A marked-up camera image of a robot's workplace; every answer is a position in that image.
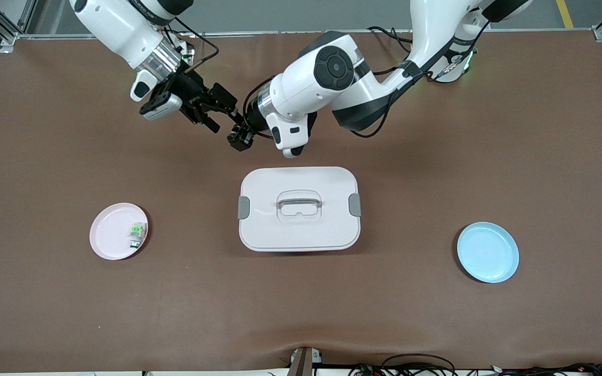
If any white lidded storage box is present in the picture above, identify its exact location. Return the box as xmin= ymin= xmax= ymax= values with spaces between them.
xmin=238 ymin=166 xmax=362 ymax=253

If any pale pink round plate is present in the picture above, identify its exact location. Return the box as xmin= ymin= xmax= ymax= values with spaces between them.
xmin=89 ymin=203 xmax=149 ymax=261

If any light blue round plate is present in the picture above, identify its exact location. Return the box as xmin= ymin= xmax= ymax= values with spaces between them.
xmin=456 ymin=221 xmax=520 ymax=284

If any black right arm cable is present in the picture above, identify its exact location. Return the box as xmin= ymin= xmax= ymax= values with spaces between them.
xmin=175 ymin=17 xmax=221 ymax=74

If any grey box lid handle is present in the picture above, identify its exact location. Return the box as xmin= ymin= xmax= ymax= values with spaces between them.
xmin=277 ymin=197 xmax=322 ymax=211

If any black base power cable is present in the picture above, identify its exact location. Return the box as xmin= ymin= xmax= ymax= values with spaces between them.
xmin=367 ymin=25 xmax=414 ymax=53

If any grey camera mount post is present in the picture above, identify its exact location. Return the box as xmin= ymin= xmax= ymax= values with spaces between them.
xmin=290 ymin=346 xmax=323 ymax=376

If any black looped cable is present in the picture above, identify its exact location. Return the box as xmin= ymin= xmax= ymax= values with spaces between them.
xmin=382 ymin=354 xmax=457 ymax=376

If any black cable bundle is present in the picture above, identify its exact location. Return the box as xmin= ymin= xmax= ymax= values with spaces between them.
xmin=489 ymin=362 xmax=602 ymax=376

